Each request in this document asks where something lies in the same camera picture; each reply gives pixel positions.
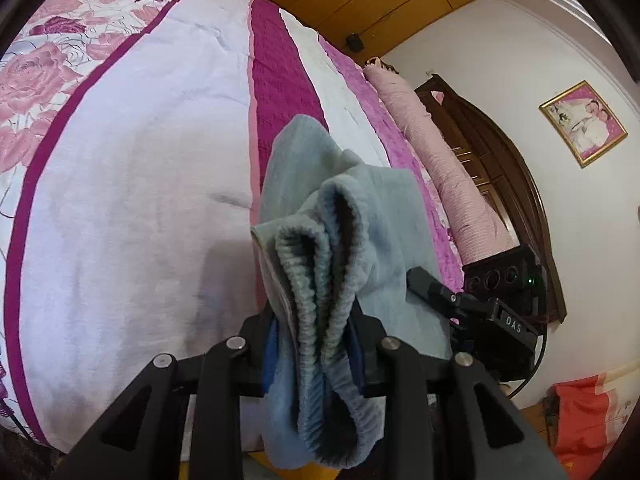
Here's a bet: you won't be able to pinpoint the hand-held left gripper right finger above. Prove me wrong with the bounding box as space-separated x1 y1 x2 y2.
349 310 571 480

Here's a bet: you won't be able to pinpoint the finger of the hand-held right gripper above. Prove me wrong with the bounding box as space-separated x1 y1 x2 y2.
406 266 475 322

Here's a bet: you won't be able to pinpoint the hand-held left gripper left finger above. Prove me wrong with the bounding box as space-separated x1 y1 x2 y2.
50 312 281 480

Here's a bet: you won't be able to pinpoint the grey pants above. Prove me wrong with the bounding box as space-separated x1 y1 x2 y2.
250 114 453 471

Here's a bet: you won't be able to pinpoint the red orange cloth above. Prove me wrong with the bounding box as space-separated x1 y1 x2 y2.
547 365 638 471

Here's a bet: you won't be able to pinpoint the rolled pink quilt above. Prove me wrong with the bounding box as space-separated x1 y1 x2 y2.
363 59 518 267

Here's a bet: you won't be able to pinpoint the dark wooden headboard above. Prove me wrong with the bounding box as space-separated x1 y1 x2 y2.
415 74 568 323

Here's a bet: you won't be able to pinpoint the floral pink bedspread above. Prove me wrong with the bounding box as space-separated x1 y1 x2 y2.
0 0 468 461

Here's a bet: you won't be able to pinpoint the wooden wardrobe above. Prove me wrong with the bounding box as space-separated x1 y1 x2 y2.
200 0 488 63

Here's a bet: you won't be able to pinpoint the black cable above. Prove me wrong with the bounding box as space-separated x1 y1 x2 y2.
510 327 549 402

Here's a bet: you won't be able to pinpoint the gold framed wall picture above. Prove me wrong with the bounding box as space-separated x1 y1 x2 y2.
539 80 628 169

